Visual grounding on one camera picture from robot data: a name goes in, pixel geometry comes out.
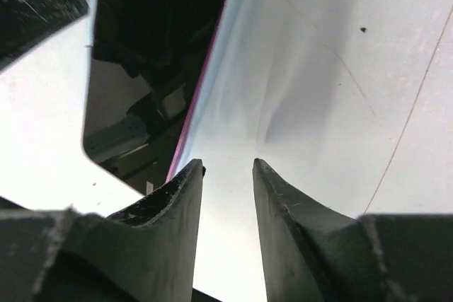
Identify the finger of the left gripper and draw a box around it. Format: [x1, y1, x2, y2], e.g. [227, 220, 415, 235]
[1, 0, 88, 69]

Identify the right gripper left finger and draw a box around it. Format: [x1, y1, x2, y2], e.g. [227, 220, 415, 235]
[1, 159, 205, 301]

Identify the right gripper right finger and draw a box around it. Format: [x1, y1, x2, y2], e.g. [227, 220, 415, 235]
[253, 159, 452, 301]

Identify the dark phone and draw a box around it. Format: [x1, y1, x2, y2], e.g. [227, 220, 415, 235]
[81, 0, 229, 197]

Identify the light blue phone case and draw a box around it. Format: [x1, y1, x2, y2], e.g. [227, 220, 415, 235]
[83, 0, 263, 182]

